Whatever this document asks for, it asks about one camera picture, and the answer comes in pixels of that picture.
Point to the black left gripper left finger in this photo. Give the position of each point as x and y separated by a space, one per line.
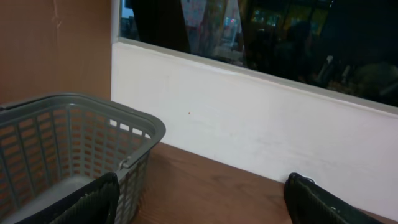
75 200

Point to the white barcode scanner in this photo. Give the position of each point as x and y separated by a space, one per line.
308 179

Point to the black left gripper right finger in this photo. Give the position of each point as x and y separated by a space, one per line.
309 203

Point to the dark glass window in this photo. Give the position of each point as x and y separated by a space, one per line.
348 46

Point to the dark grey plastic basket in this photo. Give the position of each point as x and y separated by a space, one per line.
53 145

